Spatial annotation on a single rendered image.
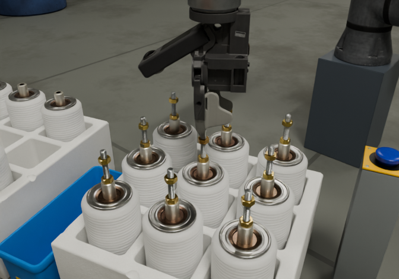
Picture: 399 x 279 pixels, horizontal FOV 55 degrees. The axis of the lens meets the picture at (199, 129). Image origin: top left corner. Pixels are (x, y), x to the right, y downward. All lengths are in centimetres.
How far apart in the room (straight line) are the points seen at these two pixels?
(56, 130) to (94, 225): 38
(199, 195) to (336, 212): 48
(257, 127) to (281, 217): 74
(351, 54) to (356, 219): 54
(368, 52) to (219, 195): 62
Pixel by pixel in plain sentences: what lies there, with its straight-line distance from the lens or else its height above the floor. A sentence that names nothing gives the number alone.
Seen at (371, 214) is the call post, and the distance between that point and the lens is 71.
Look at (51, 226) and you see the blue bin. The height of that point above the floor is 7.
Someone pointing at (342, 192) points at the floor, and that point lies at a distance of 111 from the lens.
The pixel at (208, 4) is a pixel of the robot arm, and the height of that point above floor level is 56.
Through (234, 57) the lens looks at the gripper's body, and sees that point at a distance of 56.
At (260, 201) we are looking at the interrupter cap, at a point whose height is 25.
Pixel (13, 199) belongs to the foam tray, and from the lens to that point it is 86.
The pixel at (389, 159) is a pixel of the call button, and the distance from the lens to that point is 66.
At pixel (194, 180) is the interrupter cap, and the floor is 25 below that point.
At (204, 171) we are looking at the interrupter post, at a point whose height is 26.
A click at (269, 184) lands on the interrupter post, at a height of 27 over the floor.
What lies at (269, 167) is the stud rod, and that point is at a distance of 63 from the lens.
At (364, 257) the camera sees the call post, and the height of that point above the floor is 13.
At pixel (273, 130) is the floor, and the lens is 134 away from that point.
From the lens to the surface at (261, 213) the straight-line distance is 63.
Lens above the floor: 67
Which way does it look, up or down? 30 degrees down
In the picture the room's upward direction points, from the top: straight up
